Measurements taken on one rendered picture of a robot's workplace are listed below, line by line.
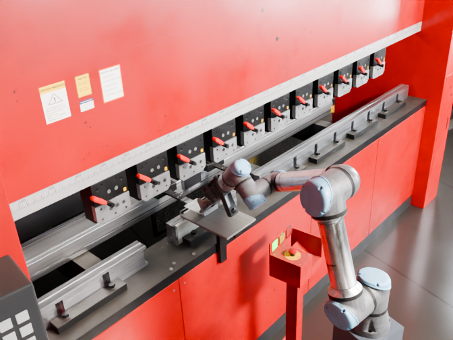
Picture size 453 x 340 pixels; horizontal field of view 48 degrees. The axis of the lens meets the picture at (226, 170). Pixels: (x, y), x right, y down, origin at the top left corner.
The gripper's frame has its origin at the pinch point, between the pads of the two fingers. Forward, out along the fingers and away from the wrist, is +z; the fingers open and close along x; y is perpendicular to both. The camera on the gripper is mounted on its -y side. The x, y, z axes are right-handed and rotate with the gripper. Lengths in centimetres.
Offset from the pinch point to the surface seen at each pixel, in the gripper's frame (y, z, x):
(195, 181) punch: 12.4, -4.0, -0.9
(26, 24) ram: 61, -65, 60
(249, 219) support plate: -14.5, -11.5, -5.8
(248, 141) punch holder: 15.0, -12.4, -32.2
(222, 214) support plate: -6.1, -4.3, -1.7
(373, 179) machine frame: -35, 30, -142
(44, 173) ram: 32, -31, 65
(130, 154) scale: 28, -26, 33
